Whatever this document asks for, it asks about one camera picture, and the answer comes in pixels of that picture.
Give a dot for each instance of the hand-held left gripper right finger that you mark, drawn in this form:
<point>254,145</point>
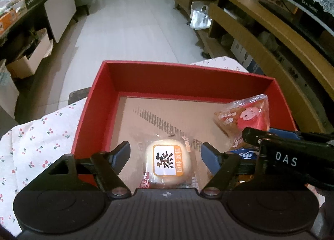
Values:
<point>209,157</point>

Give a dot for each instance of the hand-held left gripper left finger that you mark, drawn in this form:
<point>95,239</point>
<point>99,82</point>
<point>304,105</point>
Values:
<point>123,153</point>

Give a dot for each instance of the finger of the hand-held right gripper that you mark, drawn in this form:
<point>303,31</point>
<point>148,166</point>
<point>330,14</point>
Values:
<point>284,133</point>
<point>251,137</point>

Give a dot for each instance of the blue snack packet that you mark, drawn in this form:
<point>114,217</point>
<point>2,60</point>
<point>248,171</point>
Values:
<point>246,155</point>

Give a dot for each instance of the red orange snack packet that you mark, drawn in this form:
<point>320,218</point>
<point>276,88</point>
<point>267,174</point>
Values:
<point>248,117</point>

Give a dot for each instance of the white round cake packet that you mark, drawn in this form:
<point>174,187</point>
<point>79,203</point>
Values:
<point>167,164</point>

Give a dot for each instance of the red cardboard box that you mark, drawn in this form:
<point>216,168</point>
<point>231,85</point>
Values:
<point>182,83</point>

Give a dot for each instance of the dark chair back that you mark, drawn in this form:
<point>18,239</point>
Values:
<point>78,96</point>

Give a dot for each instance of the white blue box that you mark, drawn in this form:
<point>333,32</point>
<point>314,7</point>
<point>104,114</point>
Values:
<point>245,54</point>

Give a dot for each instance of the cherry print tablecloth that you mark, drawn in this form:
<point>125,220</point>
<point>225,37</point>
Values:
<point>39,138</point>

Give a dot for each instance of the wooden cabinet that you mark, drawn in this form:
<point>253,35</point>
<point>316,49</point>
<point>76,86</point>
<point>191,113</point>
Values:
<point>287,33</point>

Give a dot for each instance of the open white cardboard box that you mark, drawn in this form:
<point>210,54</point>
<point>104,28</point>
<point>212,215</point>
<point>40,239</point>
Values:
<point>31,59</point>

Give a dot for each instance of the white plastic bag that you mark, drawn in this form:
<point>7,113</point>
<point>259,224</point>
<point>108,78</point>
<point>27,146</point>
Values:
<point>200,15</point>

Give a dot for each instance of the white storage box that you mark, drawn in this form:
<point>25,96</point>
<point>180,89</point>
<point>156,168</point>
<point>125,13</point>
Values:
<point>7,88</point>

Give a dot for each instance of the black side table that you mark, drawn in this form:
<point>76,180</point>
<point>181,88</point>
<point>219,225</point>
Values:
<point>61,10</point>

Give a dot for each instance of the pile of assorted snack boxes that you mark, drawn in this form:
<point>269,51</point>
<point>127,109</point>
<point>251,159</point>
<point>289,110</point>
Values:
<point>15,10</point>

